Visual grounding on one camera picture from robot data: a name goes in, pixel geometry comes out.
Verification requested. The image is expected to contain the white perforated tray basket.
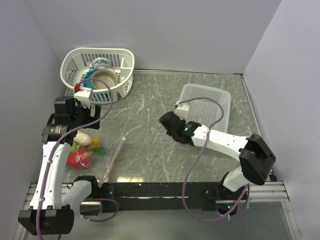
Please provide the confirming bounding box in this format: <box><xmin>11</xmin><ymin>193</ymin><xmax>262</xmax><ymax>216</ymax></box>
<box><xmin>176</xmin><ymin>83</ymin><xmax>231</xmax><ymax>133</ymax></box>

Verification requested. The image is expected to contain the clear zip top bag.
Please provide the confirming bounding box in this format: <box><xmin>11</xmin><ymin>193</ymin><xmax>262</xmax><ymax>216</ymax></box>
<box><xmin>66</xmin><ymin>130</ymin><xmax>126</xmax><ymax>187</ymax></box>

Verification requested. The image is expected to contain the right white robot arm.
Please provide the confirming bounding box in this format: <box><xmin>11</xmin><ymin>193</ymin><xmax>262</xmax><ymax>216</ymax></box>
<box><xmin>159</xmin><ymin>111</ymin><xmax>276</xmax><ymax>200</ymax></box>

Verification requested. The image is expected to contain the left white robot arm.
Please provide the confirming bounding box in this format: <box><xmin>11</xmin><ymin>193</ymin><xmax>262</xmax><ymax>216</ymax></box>
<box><xmin>18</xmin><ymin>96</ymin><xmax>102</xmax><ymax>239</ymax></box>

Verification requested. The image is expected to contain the orange fake fruit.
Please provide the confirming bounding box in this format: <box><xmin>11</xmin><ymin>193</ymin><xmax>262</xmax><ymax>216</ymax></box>
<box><xmin>88</xmin><ymin>136</ymin><xmax>101</xmax><ymax>149</ymax></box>

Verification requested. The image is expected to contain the white fake radish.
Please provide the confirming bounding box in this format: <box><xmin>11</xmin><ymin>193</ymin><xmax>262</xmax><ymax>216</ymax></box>
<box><xmin>73</xmin><ymin>132</ymin><xmax>92</xmax><ymax>146</ymax></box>

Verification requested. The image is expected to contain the green fake apple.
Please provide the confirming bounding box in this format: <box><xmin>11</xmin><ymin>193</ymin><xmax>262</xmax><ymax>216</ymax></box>
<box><xmin>70</xmin><ymin>141</ymin><xmax>78</xmax><ymax>154</ymax></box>

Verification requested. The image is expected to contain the red fake dragon fruit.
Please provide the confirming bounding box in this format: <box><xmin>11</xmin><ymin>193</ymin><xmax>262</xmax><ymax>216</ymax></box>
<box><xmin>66</xmin><ymin>149</ymin><xmax>95</xmax><ymax>169</ymax></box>

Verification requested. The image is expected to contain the blue plate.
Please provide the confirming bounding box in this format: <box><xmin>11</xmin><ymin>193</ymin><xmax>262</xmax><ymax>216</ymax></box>
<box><xmin>82</xmin><ymin>70</ymin><xmax>96</xmax><ymax>90</ymax></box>

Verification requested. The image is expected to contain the beige bowl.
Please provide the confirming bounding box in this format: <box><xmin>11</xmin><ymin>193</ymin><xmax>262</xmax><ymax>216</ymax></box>
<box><xmin>92</xmin><ymin>68</ymin><xmax>118</xmax><ymax>90</ymax></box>

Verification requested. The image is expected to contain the white slotted dish basket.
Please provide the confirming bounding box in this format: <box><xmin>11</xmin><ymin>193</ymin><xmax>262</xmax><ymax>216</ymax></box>
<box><xmin>60</xmin><ymin>47</ymin><xmax>135</xmax><ymax>102</ymax></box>

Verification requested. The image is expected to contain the blue white porcelain bowl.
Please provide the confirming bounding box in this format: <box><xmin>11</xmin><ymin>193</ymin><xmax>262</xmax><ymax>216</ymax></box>
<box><xmin>90</xmin><ymin>57</ymin><xmax>111</xmax><ymax>70</ymax></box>

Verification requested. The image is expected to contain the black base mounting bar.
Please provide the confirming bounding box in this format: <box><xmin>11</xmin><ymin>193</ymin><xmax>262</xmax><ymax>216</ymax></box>
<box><xmin>72</xmin><ymin>181</ymin><xmax>253</xmax><ymax>217</ymax></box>

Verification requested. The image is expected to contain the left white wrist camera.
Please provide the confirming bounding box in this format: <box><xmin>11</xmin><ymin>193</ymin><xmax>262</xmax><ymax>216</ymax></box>
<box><xmin>73</xmin><ymin>83</ymin><xmax>93</xmax><ymax>109</ymax></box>

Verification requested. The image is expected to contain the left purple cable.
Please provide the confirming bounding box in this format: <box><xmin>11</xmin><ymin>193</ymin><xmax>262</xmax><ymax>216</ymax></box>
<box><xmin>34</xmin><ymin>77</ymin><xmax>120</xmax><ymax>237</ymax></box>

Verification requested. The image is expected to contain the purple cable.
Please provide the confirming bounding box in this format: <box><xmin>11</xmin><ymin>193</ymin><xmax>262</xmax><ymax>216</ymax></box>
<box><xmin>34</xmin><ymin>77</ymin><xmax>120</xmax><ymax>237</ymax></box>
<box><xmin>183</xmin><ymin>97</ymin><xmax>251</xmax><ymax>223</ymax></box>

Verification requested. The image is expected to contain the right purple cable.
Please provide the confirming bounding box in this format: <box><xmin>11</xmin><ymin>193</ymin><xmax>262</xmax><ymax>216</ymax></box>
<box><xmin>183</xmin><ymin>97</ymin><xmax>251</xmax><ymax>223</ymax></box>

